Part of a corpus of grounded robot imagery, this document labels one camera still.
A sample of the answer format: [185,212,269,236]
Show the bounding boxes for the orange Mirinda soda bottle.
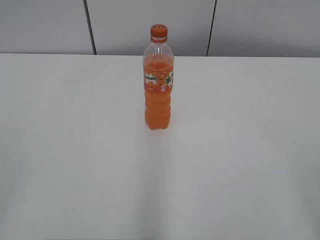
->
[142,37,175,130]

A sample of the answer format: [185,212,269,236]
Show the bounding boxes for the orange bottle cap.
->
[150,24,168,39]

